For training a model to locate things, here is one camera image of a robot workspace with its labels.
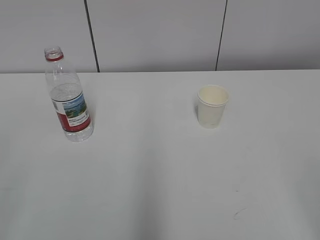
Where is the clear plastic water bottle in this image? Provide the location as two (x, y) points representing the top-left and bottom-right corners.
(44, 46), (94, 142)

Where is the white paper cup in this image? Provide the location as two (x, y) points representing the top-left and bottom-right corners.
(197, 85), (229, 129)

